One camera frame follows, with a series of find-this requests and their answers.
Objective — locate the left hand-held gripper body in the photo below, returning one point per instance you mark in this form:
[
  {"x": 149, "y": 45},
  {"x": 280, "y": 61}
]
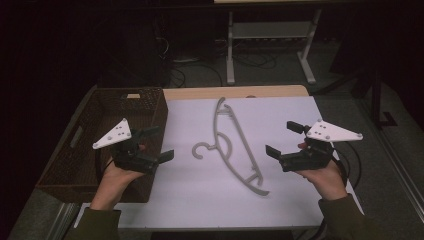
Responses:
[{"x": 117, "y": 133}]

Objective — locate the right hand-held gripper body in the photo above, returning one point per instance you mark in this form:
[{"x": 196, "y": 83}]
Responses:
[{"x": 330, "y": 132}]

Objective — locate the grey plastic clothes hanger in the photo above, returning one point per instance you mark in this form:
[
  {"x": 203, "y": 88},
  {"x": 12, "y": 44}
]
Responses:
[{"x": 238, "y": 135}]

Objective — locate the brown woven basket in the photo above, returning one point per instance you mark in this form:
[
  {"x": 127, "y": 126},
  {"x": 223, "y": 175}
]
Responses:
[{"x": 83, "y": 166}]

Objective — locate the person's left hand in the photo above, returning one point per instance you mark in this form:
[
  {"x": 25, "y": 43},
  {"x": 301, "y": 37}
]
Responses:
[{"x": 111, "y": 183}]

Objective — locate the person's right hand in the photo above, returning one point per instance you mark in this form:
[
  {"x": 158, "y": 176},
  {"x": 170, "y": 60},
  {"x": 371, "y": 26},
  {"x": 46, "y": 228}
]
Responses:
[{"x": 328, "y": 183}]

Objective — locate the black metal stand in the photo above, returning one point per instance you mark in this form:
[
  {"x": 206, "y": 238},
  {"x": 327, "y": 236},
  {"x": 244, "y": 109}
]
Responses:
[{"x": 376, "y": 96}]

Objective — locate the white table mat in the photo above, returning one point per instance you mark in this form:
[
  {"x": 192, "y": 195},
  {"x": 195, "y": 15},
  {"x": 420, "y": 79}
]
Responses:
[{"x": 200, "y": 206}]

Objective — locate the grey power strip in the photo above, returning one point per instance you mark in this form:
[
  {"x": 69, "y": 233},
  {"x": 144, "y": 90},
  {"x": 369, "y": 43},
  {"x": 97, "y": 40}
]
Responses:
[{"x": 256, "y": 40}]

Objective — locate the white metal desk frame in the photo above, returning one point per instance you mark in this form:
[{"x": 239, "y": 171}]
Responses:
[{"x": 230, "y": 60}]

